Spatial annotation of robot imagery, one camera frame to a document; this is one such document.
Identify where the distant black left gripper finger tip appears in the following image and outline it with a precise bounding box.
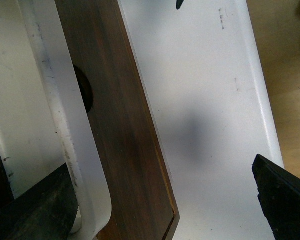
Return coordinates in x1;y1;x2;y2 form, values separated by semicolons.
176;0;184;10

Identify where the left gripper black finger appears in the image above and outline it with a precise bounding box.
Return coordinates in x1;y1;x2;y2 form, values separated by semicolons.
252;154;300;240
0;164;78;240

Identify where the white drawer handle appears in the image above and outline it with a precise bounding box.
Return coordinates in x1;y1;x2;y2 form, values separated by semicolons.
0;0;112;240

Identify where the lower wooden drawer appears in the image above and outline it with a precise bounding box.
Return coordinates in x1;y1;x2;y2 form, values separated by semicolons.
55;0;180;240

